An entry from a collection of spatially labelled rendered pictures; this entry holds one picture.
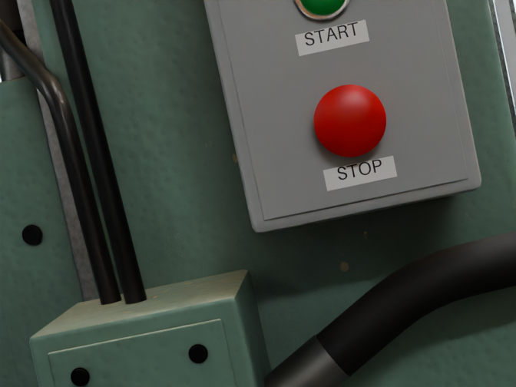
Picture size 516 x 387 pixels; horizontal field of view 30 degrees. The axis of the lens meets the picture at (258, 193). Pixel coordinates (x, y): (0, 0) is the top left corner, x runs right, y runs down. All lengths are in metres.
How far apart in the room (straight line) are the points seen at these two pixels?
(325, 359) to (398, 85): 0.12
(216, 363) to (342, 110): 0.12
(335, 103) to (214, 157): 0.09
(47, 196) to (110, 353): 0.15
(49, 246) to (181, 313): 0.15
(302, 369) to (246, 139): 0.10
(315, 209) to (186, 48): 0.11
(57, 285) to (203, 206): 0.10
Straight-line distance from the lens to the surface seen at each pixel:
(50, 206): 0.53
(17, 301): 0.54
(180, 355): 0.40
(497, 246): 0.44
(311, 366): 0.43
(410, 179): 0.41
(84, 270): 0.52
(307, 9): 0.41
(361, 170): 0.41
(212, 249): 0.48
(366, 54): 0.41
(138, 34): 0.48
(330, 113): 0.40
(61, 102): 0.46
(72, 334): 0.41
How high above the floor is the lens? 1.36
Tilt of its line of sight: 3 degrees down
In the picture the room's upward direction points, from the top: 12 degrees counter-clockwise
